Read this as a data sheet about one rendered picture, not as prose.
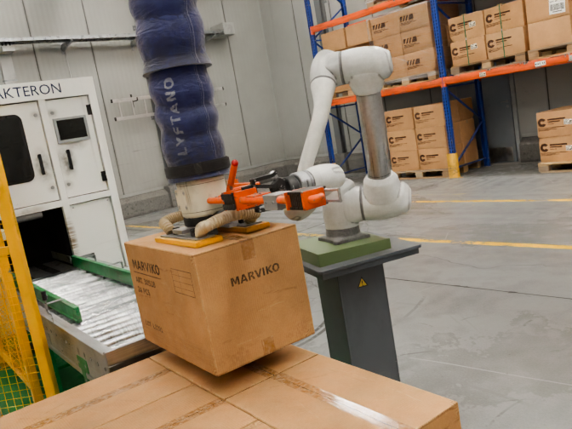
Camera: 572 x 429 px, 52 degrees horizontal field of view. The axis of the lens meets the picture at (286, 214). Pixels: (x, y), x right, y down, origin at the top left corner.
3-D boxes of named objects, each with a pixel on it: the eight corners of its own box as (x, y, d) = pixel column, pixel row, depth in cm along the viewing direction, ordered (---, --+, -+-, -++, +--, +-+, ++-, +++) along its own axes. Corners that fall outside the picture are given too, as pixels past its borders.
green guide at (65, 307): (-2, 287, 418) (-4, 275, 417) (14, 283, 424) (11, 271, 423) (61, 328, 289) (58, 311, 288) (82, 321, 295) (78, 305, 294)
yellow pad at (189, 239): (155, 243, 214) (151, 229, 213) (180, 236, 219) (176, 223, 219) (197, 248, 186) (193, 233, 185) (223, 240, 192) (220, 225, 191)
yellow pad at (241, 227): (200, 230, 224) (197, 217, 224) (223, 224, 230) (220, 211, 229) (246, 233, 197) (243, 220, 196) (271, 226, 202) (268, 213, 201)
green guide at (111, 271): (73, 266, 449) (71, 255, 447) (86, 262, 455) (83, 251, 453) (160, 295, 320) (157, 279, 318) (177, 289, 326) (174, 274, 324)
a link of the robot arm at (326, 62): (306, 75, 226) (340, 69, 223) (307, 44, 237) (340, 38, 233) (312, 99, 236) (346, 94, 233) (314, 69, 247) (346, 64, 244)
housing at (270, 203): (263, 210, 169) (260, 195, 169) (283, 205, 173) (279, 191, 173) (277, 210, 164) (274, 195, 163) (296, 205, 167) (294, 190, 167)
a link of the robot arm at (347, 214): (327, 224, 276) (321, 178, 272) (366, 220, 271) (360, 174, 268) (322, 231, 260) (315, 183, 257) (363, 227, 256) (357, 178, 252)
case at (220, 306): (145, 339, 233) (122, 242, 226) (230, 306, 255) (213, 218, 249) (217, 377, 184) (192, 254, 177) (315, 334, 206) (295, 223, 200)
